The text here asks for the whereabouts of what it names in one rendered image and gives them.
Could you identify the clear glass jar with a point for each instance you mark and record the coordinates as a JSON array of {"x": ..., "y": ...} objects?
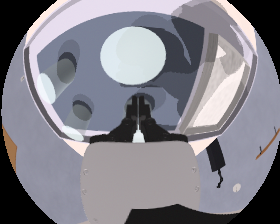
[
  {"x": 76, "y": 123},
  {"x": 55, "y": 79},
  {"x": 138, "y": 136},
  {"x": 133, "y": 55}
]

